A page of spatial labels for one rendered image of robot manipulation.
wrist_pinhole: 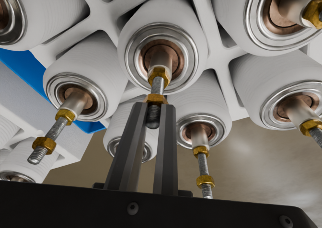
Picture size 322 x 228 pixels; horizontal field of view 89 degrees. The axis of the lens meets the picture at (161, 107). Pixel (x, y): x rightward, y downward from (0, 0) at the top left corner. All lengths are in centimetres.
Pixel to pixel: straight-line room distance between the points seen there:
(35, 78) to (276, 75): 46
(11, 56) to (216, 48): 41
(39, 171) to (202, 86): 41
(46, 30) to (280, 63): 26
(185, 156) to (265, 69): 57
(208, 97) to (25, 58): 41
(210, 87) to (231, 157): 56
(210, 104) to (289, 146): 61
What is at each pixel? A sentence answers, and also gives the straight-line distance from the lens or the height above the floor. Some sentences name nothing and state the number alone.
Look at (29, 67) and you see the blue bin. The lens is 48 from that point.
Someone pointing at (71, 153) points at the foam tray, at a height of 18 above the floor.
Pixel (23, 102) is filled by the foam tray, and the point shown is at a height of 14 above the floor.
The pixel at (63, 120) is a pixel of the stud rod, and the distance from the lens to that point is 20.
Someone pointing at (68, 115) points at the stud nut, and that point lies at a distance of 20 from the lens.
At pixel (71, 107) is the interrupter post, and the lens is 21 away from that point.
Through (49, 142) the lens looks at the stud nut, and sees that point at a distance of 19.
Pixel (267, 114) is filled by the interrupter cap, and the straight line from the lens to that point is 24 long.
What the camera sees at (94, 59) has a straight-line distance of 22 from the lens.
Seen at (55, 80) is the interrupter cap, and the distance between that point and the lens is 23.
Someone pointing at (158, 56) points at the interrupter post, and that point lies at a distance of 16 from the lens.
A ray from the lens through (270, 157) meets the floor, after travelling 84.
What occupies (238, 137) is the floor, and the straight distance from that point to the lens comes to 69.
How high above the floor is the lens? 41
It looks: 49 degrees down
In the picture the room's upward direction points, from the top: 174 degrees counter-clockwise
